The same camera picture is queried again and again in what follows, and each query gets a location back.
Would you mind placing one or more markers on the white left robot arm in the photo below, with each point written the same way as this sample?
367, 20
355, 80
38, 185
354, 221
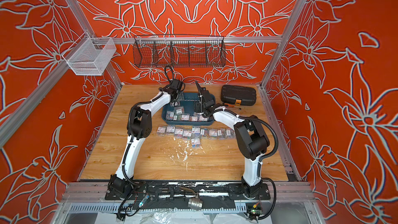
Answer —
139, 127

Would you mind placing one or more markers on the black plastic tool case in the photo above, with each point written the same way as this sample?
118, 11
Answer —
238, 95

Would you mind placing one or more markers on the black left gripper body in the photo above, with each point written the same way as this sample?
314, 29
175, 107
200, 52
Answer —
180, 97

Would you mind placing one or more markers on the eleventh clear paper clip box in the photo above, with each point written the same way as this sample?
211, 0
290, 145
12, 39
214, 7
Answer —
195, 143

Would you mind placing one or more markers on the silver metal cylinder fitting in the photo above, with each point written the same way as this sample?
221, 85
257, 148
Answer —
195, 203

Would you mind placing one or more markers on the orange black ratchet wrench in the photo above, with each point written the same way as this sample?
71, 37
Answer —
232, 106

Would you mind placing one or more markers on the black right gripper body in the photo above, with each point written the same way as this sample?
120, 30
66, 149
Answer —
201, 106

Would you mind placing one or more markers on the white wire mesh basket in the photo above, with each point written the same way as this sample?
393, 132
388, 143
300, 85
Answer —
90, 59

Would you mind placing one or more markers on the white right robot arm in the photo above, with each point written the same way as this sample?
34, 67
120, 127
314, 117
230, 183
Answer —
256, 140

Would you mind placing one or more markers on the black wire wall basket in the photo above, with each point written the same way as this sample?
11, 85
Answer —
179, 51

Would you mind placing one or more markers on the blue plastic storage tray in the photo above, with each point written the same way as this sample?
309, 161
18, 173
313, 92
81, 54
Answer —
191, 104

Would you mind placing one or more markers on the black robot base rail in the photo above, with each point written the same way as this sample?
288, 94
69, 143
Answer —
217, 196

